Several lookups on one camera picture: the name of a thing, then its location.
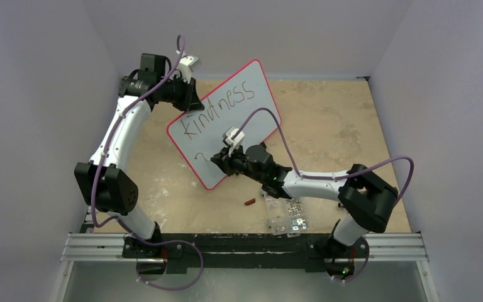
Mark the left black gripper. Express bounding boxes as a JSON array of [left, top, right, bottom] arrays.
[[158, 74, 203, 112]]

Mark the pink framed whiteboard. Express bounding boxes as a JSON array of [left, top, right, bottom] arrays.
[[167, 59, 282, 190]]

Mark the red marker cap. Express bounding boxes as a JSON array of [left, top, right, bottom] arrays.
[[244, 198, 256, 206]]

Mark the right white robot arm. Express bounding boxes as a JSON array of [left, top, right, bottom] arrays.
[[211, 145, 399, 256]]

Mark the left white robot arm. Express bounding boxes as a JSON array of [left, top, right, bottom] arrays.
[[74, 51, 204, 257]]

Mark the clear plastic screw box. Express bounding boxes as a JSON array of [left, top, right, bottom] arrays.
[[260, 189, 342, 238]]

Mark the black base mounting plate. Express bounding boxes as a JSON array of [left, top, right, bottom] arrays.
[[122, 233, 369, 278]]

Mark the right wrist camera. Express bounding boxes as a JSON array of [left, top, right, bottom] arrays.
[[222, 126, 245, 157]]

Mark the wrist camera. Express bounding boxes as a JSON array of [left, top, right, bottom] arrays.
[[222, 126, 245, 157], [176, 55, 201, 84]]

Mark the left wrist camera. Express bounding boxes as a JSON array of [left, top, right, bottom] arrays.
[[176, 55, 201, 84]]

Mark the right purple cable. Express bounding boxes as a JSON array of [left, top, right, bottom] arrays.
[[235, 107, 415, 284]]

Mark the aluminium frame rail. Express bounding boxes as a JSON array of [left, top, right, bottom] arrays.
[[52, 76, 440, 302]]

